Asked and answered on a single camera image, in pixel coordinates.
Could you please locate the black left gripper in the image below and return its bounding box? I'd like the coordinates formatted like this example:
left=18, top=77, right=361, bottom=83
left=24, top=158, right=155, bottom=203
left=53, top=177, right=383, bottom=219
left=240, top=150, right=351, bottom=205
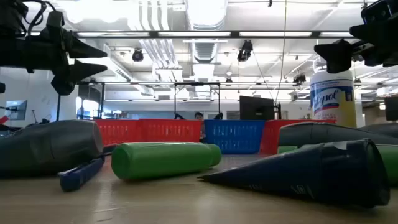
left=0, top=29, right=108, bottom=96

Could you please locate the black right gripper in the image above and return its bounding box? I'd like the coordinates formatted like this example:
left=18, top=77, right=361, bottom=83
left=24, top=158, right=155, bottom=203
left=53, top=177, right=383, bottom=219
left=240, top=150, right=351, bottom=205
left=313, top=0, right=398, bottom=74

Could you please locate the Lysol wipes canister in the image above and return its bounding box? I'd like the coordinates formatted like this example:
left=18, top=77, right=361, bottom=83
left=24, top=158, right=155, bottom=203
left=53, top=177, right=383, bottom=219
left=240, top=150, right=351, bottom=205
left=310, top=70, right=358, bottom=129

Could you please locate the black computer monitor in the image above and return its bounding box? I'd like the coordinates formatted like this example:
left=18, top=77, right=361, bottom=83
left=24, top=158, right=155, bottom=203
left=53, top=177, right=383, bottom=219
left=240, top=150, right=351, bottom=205
left=239, top=95, right=276, bottom=121
left=384, top=96, right=398, bottom=121

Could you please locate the red plastic mesh basket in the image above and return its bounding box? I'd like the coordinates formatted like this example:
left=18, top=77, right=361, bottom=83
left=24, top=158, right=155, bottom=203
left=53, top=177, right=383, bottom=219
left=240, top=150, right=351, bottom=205
left=259, top=119, right=337, bottom=156
left=139, top=119, right=203, bottom=144
left=95, top=119, right=144, bottom=146

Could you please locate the dark green flat object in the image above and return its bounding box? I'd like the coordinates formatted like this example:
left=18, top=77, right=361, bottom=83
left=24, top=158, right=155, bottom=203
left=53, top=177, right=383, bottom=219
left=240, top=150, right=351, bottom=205
left=278, top=121, right=398, bottom=149

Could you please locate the dark blue cone bag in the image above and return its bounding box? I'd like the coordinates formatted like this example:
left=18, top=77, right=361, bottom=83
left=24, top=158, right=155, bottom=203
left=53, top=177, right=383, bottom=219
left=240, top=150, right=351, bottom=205
left=197, top=139, right=391, bottom=209

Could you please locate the black overhead beam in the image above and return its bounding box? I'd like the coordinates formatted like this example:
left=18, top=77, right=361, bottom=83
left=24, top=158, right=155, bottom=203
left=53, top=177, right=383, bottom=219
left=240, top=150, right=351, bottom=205
left=29, top=30, right=355, bottom=39

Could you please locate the blue plastic mesh basket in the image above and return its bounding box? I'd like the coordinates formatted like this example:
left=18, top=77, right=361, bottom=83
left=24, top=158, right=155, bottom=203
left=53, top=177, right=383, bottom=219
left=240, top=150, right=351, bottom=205
left=204, top=119, right=266, bottom=156

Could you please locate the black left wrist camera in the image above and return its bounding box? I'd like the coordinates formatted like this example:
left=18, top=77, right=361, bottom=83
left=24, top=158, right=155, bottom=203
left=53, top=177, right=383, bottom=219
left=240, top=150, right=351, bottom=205
left=45, top=11, right=65, bottom=34

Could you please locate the black background stand frame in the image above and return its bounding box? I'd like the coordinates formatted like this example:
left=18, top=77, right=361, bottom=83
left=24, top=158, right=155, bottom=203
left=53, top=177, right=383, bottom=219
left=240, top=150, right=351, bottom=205
left=55, top=81, right=106, bottom=122

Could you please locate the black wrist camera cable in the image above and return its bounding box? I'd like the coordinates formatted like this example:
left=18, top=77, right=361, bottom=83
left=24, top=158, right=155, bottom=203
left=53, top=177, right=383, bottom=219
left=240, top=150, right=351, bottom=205
left=21, top=0, right=48, bottom=35

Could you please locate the black ceiling camera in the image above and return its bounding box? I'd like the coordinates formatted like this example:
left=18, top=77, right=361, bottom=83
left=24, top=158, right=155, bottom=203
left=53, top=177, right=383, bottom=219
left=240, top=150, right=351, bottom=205
left=236, top=40, right=254, bottom=63
left=131, top=49, right=145, bottom=63
left=292, top=73, right=307, bottom=85

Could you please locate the grey wall monitor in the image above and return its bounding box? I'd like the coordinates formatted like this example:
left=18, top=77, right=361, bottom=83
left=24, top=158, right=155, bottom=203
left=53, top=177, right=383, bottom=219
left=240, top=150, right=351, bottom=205
left=5, top=99, right=28, bottom=121

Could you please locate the thin hanging cable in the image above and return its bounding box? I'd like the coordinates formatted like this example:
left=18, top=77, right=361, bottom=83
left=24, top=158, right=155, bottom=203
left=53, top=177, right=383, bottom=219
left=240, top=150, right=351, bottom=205
left=274, top=0, right=287, bottom=105

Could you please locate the black background rig frame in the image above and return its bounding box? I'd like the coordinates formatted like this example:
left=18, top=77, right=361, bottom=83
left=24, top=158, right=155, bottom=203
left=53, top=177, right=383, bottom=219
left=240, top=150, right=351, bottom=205
left=173, top=82, right=221, bottom=121

